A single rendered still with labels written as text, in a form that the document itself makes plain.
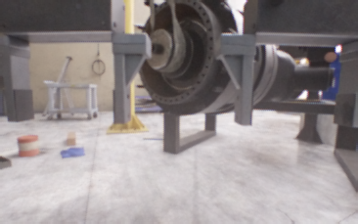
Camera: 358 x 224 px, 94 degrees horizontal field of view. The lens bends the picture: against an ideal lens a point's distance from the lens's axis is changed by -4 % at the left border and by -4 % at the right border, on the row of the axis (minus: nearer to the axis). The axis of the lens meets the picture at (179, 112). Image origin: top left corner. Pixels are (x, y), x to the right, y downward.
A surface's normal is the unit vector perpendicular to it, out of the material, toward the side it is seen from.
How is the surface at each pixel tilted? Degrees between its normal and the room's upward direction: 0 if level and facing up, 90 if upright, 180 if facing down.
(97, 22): 90
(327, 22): 90
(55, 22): 90
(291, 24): 90
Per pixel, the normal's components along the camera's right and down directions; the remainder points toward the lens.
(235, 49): -0.01, 0.11
